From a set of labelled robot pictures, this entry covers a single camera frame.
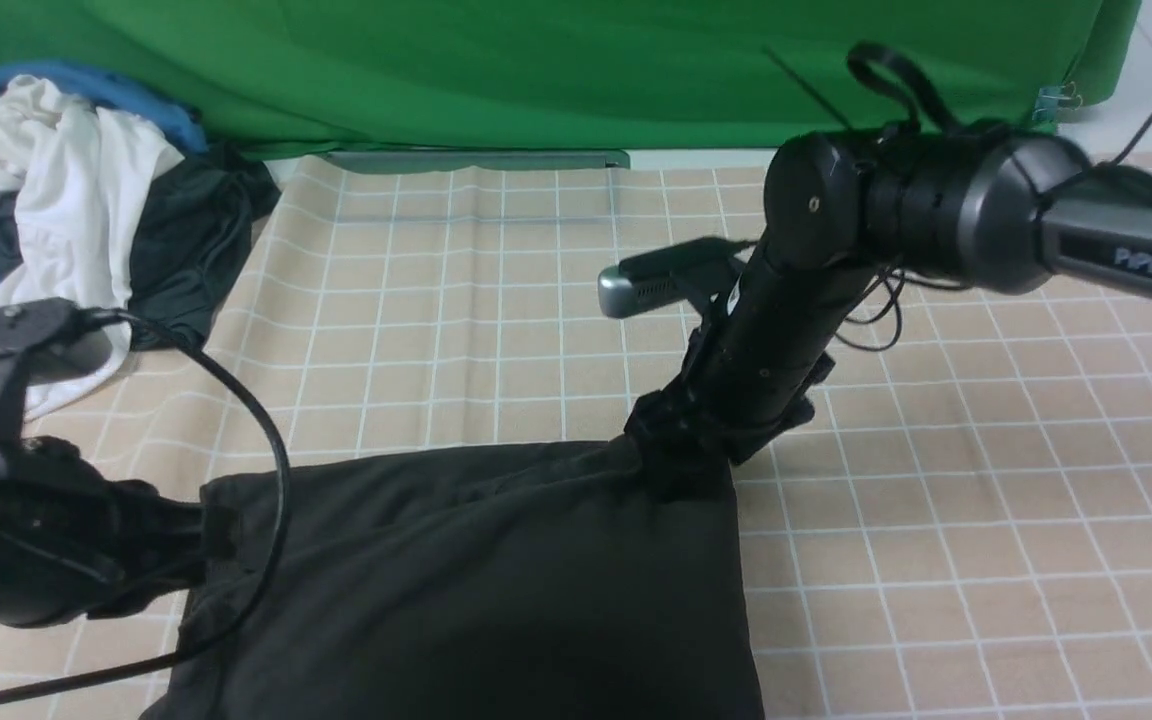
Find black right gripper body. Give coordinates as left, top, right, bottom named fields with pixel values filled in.
left=623, top=331, right=835, bottom=471

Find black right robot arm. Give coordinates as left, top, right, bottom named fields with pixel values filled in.
left=599, top=127, right=1152, bottom=488

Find metal binder clip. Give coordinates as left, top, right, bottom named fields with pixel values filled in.
left=1030, top=82, right=1084, bottom=126

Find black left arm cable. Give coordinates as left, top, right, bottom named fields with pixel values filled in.
left=0, top=310, right=293, bottom=717

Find blue crumpled garment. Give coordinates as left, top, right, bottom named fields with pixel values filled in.
left=0, top=61, right=211, bottom=311

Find white crumpled garment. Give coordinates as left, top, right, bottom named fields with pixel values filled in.
left=0, top=76, right=185, bottom=420

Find gray-green metal bar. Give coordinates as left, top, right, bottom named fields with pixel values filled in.
left=320, top=149, right=631, bottom=176

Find beige checkered tablecloth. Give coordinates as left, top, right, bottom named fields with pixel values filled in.
left=0, top=158, right=1152, bottom=719

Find dark gray long-sleeve top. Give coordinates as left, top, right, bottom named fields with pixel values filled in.
left=145, top=437, right=765, bottom=719

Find green backdrop cloth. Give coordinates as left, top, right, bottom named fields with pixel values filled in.
left=0, top=1, right=1140, bottom=158

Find dark teal crumpled garment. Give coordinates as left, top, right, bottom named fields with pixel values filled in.
left=0, top=146, right=280, bottom=347

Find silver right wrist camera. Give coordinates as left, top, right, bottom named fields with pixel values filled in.
left=597, top=238, right=752, bottom=319

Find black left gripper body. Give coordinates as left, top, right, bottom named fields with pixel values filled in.
left=0, top=438, right=237, bottom=629

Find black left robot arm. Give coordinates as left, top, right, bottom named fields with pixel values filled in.
left=0, top=435, right=241, bottom=629

